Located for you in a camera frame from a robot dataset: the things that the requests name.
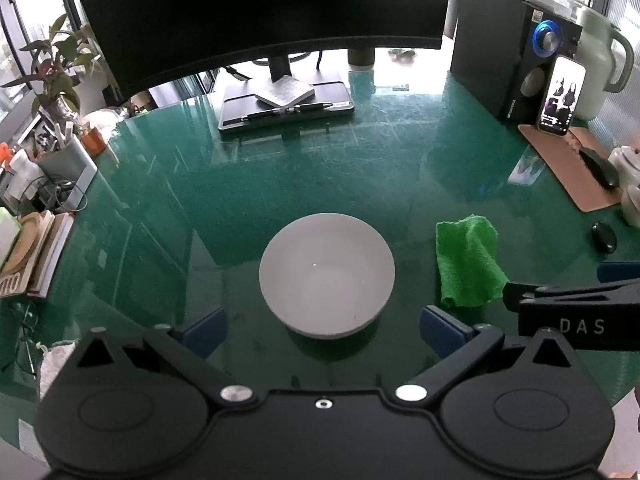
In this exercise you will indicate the potted green plant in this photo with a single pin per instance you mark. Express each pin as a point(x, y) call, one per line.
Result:
point(55, 65)

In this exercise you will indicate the green cloth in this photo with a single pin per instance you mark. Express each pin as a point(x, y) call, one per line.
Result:
point(467, 265)

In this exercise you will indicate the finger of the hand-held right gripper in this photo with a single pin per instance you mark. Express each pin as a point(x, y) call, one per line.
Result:
point(560, 294)
point(620, 271)

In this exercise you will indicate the brown mouse pad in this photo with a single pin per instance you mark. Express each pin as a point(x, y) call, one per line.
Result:
point(565, 160)

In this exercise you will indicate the grey desk organiser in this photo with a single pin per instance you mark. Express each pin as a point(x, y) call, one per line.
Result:
point(72, 165)

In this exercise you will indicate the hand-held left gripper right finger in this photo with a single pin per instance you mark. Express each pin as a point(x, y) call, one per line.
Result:
point(440, 330)

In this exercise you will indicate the smartphone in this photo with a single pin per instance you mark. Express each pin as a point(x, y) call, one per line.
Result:
point(562, 95)

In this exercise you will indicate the white notebook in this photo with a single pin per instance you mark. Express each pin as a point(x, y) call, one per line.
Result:
point(282, 91)

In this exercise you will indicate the small black oval object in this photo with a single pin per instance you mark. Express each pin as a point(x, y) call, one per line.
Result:
point(604, 237)

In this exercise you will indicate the black curved monitor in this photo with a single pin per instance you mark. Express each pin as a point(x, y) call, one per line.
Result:
point(250, 5)

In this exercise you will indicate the small dark trinkets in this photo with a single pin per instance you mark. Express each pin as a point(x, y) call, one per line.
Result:
point(400, 53)

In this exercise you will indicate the white bowl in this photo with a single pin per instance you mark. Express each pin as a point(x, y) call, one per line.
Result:
point(325, 270)

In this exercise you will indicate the white towel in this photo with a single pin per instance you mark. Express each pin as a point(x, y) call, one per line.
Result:
point(52, 365)

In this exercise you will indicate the black pen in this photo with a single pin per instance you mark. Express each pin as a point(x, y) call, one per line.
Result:
point(305, 107)

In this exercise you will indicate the white cup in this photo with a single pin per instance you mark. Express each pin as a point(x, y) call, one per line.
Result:
point(632, 207)

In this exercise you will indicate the orange plant pot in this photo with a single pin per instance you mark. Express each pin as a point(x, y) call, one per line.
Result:
point(94, 141)

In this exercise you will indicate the black computer mouse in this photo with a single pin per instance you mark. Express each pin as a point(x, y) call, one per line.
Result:
point(600, 167)

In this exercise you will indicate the black monitor stand base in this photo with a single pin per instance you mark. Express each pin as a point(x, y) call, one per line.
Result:
point(330, 95)

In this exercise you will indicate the black speaker with blue knob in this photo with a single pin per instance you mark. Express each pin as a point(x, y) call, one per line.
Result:
point(490, 45)

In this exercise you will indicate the pale green kettle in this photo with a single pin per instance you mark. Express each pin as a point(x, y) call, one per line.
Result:
point(597, 60)

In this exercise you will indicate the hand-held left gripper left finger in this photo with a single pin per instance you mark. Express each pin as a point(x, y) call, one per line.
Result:
point(206, 332)

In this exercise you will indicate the white teapot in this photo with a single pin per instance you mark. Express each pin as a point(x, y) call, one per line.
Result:
point(627, 162)

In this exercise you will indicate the wooden board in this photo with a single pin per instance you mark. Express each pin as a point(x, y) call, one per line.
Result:
point(27, 240)

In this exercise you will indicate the stack of books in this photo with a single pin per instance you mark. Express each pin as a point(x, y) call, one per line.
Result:
point(55, 255)

